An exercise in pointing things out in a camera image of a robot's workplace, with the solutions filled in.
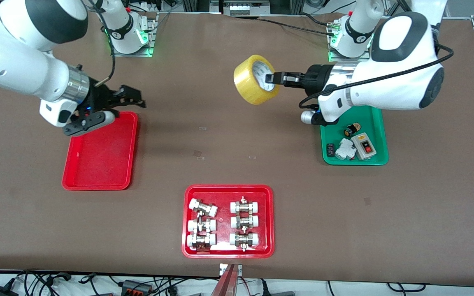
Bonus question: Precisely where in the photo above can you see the white-capped metal pipe fitting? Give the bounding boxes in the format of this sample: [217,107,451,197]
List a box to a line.
[229,232,260,252]
[230,215,260,230]
[186,233,217,251]
[189,198,218,217]
[230,196,260,214]
[187,218,217,233]

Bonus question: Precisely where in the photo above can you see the black round push button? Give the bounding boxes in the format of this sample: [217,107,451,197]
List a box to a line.
[343,122,362,137]

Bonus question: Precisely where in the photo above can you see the black cable on table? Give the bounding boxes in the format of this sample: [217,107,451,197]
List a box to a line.
[258,12,344,37]

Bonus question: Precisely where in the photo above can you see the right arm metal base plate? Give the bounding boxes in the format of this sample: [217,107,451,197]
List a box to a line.
[111,12,158,57]

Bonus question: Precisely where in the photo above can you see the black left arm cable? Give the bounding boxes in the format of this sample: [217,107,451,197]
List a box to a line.
[299,41,455,110]

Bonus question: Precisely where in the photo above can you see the grey power strip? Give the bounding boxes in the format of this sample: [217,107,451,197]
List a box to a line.
[224,0,271,16]

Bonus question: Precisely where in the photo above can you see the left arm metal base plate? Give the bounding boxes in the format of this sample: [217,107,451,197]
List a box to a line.
[328,21,372,63]

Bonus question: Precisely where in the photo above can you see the grey switch box red button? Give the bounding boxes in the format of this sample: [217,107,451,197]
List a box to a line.
[351,133,378,160]

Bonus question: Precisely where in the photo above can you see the red tray without fittings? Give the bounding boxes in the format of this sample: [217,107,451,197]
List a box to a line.
[62,111,139,191]

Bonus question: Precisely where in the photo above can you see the yellow tape roll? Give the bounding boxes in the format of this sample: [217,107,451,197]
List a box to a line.
[233,54,281,105]

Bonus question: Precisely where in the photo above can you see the grey connector box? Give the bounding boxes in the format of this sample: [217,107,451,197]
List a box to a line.
[121,280,154,295]

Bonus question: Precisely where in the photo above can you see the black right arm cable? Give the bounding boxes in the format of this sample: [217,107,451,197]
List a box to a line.
[87,0,116,88]

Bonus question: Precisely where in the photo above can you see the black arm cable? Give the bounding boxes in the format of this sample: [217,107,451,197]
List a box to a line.
[299,41,455,110]
[87,0,116,88]

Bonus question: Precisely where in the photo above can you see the red tray with fittings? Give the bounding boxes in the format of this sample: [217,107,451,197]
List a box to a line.
[181,184,275,259]

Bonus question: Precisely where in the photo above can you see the black floor cable bundle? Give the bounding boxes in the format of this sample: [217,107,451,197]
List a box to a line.
[15,269,73,296]

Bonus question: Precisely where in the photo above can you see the green plastic tray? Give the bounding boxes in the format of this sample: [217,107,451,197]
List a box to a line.
[320,106,389,166]

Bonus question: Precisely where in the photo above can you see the white circuit breaker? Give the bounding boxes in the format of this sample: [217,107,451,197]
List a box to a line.
[335,138,358,161]

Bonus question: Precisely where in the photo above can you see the red aluminium profile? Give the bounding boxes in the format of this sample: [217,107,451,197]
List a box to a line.
[210,263,242,296]

